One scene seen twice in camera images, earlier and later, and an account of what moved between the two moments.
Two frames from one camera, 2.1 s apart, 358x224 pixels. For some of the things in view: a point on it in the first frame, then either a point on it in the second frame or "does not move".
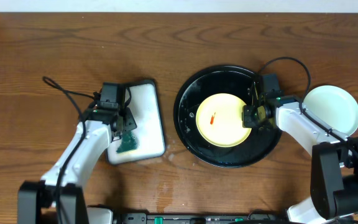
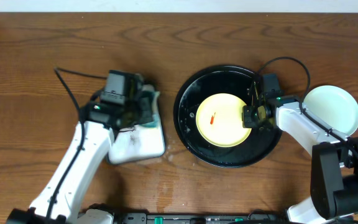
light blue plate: x=335 y=106 does not move
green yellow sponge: x=128 y=143 to x=148 y=110
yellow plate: x=219 y=121 does not move
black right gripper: x=247 y=122 does not move
